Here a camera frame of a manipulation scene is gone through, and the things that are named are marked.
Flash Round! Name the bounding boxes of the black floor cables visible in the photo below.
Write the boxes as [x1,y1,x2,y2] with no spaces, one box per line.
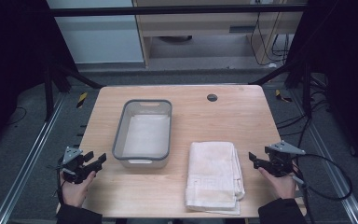
[275,73,335,148]

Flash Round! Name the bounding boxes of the yellow black tape marker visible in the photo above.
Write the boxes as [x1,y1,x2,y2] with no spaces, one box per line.
[274,89,294,104]
[76,91,89,109]

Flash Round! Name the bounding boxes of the black horizontal frame bar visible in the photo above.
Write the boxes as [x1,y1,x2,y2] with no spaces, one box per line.
[49,3,308,18]

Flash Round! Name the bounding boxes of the folded white towel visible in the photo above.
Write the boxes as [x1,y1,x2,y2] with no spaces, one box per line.
[184,141,246,217]

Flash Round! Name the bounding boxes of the black hanging cables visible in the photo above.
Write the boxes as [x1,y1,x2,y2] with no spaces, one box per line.
[249,11,291,67]

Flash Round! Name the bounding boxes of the grey plastic basin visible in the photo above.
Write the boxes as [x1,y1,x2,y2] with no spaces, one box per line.
[111,98,173,170]

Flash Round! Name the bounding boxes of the white cabinet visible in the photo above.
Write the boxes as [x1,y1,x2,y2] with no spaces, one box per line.
[46,0,145,65]

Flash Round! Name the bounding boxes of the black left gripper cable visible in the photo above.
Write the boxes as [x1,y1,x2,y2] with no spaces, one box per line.
[47,161,65,207]

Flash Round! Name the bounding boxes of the black metal stand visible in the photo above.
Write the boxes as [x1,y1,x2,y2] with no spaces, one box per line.
[247,59,313,119]
[42,60,106,122]

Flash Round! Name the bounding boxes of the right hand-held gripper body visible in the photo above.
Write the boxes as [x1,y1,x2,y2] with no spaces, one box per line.
[260,140,307,178]

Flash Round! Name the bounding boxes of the light wooden desk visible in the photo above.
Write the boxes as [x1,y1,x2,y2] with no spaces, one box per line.
[131,0,309,67]

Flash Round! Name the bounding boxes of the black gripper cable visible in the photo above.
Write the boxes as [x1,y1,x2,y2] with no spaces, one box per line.
[47,161,65,207]
[290,153,354,224]

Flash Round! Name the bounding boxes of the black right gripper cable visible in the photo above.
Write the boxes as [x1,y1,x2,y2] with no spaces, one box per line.
[290,153,354,224]

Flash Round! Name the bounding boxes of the person's right hand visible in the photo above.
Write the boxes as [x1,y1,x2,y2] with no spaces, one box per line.
[257,167,298,201]

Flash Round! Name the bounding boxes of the person's left hand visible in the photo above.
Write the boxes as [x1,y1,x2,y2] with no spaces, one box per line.
[60,170,98,209]

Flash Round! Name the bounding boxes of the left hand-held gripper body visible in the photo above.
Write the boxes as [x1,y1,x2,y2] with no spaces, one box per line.
[57,146,90,185]

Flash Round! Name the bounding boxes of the thin black floor cable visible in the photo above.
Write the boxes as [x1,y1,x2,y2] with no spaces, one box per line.
[5,106,28,127]

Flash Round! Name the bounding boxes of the aluminium floor rail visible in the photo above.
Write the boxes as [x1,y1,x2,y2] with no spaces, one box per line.
[0,92,67,224]
[287,88,358,224]

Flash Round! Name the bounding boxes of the black curtain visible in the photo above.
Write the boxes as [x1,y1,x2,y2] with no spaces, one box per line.
[283,0,358,175]
[0,0,78,157]

